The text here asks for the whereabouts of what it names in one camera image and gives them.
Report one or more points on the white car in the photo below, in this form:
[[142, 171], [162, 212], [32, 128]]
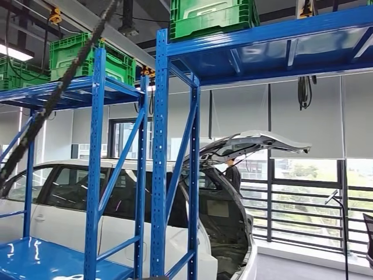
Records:
[[58, 228]]

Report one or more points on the person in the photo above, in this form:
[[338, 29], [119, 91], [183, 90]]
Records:
[[233, 177]]

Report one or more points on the grey roller blind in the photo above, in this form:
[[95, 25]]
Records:
[[320, 123], [239, 112], [358, 116], [180, 112]]

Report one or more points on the black floor stand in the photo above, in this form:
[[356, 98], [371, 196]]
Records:
[[346, 247]]

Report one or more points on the long ceiling tube light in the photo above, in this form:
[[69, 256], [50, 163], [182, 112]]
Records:
[[14, 52]]

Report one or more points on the dark window guard railing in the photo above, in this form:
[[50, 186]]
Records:
[[306, 181]]

